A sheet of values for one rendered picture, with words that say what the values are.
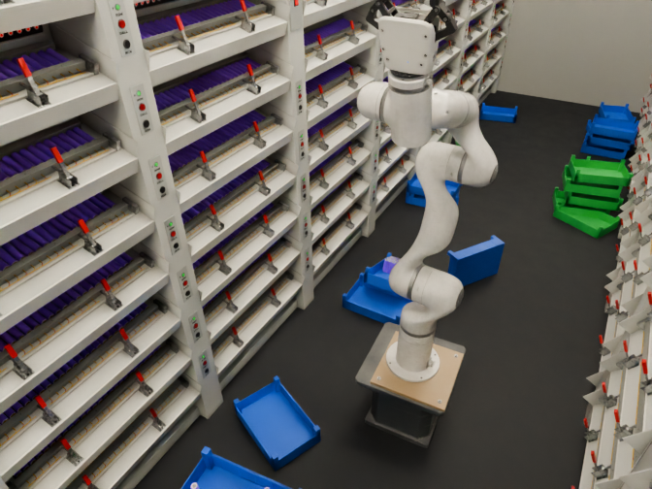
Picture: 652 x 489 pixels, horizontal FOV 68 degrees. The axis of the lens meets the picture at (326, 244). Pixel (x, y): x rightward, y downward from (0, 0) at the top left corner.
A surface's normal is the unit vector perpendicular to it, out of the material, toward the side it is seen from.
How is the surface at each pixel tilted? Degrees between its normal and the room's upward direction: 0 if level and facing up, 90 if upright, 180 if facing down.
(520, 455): 0
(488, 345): 0
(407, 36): 106
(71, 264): 18
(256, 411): 0
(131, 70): 90
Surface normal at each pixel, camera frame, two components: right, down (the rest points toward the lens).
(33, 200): 0.25, -0.68
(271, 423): -0.01, -0.81
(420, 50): -0.44, 0.73
